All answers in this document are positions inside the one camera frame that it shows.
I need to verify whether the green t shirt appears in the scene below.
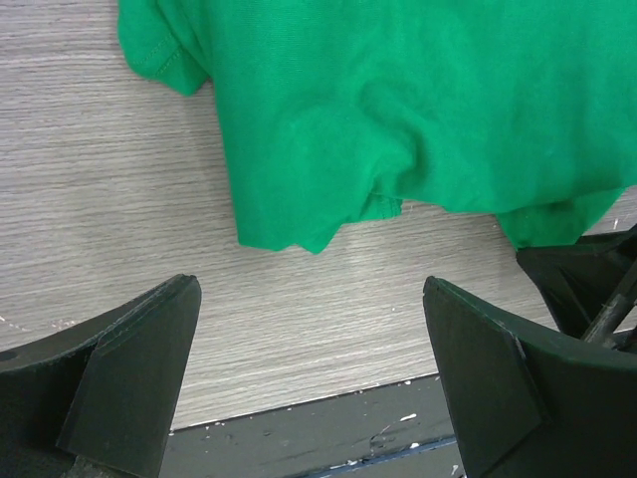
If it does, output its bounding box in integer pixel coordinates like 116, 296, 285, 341
117, 1, 636, 253

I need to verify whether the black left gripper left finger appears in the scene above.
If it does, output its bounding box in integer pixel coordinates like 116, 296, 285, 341
1, 274, 202, 477

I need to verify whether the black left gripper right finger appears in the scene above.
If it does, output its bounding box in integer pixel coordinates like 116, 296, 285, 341
423, 277, 636, 477

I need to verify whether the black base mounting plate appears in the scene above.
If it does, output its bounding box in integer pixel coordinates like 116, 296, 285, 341
160, 374, 466, 478

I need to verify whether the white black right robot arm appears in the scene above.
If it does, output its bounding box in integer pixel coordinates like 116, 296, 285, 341
516, 227, 636, 354

